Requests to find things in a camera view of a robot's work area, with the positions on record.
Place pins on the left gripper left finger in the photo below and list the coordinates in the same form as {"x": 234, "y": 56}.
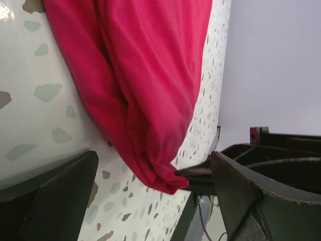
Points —
{"x": 50, "y": 206}

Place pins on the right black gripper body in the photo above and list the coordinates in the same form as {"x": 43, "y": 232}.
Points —
{"x": 276, "y": 158}

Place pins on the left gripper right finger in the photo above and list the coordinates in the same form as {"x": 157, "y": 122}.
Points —
{"x": 272, "y": 200}

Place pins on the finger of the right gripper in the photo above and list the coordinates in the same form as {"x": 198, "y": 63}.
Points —
{"x": 198, "y": 175}
{"x": 203, "y": 190}

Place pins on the magenta t-shirt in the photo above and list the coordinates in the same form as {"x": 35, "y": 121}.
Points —
{"x": 137, "y": 67}

